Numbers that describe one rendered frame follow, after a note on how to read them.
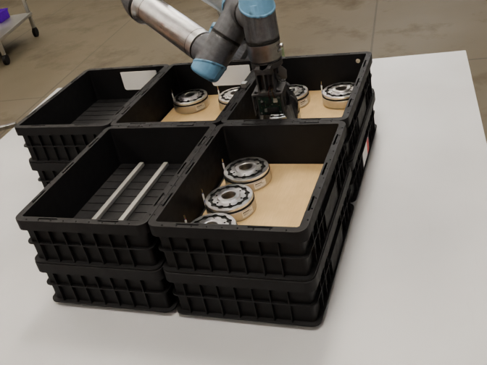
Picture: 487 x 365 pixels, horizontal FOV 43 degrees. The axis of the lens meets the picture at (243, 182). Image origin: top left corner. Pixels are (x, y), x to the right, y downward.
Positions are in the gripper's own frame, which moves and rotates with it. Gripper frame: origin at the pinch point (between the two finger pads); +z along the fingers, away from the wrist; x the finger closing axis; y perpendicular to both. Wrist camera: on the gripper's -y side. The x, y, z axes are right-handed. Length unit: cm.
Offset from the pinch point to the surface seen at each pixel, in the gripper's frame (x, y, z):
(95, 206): -39.1, 26.9, 2.0
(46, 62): -279, -320, 86
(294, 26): -64, -347, 86
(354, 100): 18.5, 1.1, -7.9
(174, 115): -35.0, -18.5, 2.0
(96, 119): -61, -20, 2
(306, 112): 4.0, -14.6, 2.0
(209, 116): -23.9, -16.5, 2.0
